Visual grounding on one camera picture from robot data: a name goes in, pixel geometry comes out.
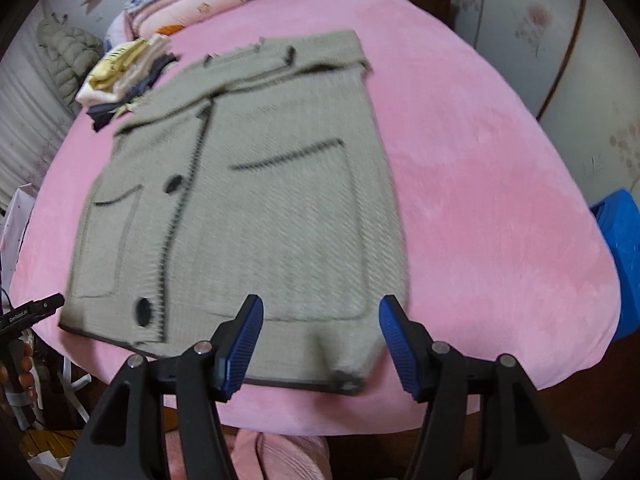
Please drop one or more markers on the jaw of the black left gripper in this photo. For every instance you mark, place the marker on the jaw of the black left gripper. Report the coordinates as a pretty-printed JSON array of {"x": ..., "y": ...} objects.
[{"x": 46, "y": 307}]

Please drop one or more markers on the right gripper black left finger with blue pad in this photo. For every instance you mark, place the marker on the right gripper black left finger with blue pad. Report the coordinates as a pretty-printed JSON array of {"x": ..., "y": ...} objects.
[{"x": 124, "y": 438}]

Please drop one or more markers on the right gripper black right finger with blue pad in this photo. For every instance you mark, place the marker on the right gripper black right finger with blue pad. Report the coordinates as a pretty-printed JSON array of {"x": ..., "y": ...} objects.
[{"x": 517, "y": 437}]

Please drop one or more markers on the beige knit cardigan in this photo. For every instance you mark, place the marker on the beige knit cardigan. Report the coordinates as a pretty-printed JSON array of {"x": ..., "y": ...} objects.
[{"x": 257, "y": 172}]

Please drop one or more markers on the stack of folded clothes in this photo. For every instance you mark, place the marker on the stack of folded clothes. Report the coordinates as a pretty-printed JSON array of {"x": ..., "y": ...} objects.
[{"x": 122, "y": 77}]

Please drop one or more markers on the person's left hand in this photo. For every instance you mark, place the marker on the person's left hand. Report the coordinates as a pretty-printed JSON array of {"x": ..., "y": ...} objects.
[{"x": 25, "y": 367}]

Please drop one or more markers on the pink bed sheet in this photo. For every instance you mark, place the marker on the pink bed sheet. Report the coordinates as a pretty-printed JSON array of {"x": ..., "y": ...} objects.
[{"x": 503, "y": 254}]

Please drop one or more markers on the blue plastic box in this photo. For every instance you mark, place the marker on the blue plastic box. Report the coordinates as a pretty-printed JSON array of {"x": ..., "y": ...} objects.
[{"x": 617, "y": 216}]

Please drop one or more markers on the grey puffer jacket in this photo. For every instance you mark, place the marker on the grey puffer jacket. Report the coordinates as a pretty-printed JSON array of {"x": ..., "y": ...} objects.
[{"x": 70, "y": 53}]

